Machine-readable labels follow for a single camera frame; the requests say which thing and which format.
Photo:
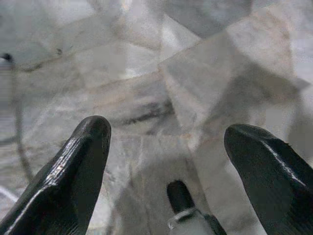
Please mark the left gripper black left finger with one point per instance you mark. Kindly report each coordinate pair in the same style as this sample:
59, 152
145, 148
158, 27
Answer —
61, 191

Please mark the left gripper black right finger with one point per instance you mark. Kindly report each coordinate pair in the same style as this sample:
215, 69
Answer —
276, 186

